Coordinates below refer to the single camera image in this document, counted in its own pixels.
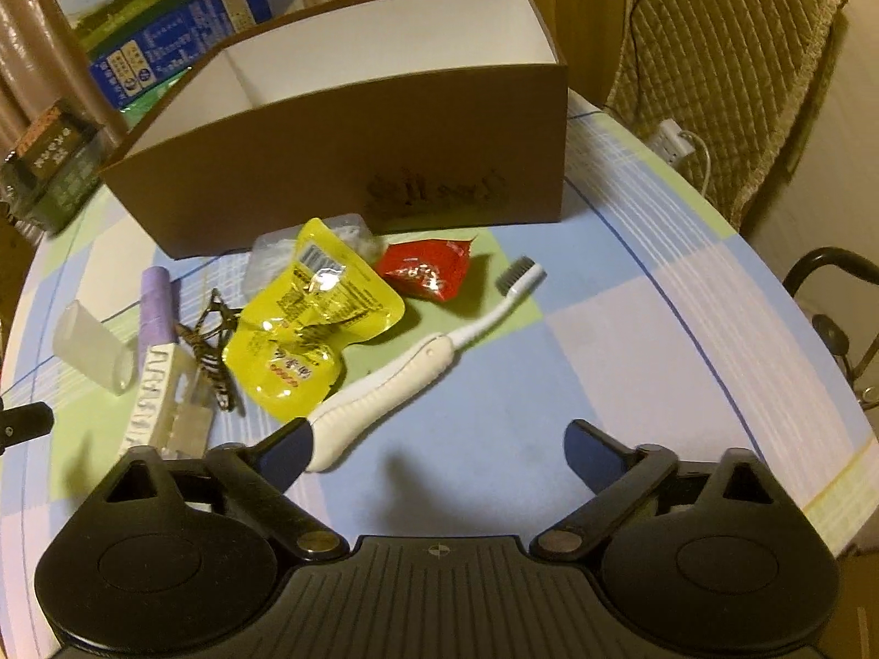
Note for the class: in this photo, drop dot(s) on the white electric toothbrush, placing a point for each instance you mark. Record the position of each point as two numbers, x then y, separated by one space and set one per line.
384 391

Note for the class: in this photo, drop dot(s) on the green carton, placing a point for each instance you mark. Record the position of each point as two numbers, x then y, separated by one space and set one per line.
148 99

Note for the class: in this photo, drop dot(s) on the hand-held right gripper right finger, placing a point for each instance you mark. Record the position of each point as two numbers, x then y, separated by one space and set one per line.
588 454

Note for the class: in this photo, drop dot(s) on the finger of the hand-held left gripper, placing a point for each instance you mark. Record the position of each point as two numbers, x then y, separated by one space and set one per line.
27 421

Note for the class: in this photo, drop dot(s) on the white power adapter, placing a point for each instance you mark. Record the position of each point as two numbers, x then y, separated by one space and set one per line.
671 143

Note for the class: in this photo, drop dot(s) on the purple cap white bottle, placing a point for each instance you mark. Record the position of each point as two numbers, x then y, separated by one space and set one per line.
158 309

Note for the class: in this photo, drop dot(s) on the yellow snack packet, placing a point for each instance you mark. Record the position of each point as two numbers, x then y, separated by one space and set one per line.
288 374
336 295

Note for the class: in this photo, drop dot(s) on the clear plastic packet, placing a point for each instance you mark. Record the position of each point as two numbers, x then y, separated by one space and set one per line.
271 254

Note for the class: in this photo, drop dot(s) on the clear plastic cup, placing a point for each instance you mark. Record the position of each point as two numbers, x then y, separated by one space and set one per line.
93 347

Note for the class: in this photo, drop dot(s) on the red snack packet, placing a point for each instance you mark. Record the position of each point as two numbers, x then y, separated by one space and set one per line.
429 268

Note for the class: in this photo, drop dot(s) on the white cardboard box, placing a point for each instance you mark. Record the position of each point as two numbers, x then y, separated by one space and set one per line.
275 171

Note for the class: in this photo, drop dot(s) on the white plastic block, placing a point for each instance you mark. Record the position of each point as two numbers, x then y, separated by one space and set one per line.
161 398

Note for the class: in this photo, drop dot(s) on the quilted beige chair cover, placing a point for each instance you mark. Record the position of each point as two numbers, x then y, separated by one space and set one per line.
721 68

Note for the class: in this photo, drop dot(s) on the dark green box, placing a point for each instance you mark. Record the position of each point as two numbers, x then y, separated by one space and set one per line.
55 165

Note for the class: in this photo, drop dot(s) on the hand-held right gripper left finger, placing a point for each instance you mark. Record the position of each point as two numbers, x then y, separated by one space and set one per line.
290 447

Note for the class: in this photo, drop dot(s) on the black metal chair frame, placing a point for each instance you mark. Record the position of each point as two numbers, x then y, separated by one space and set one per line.
824 261

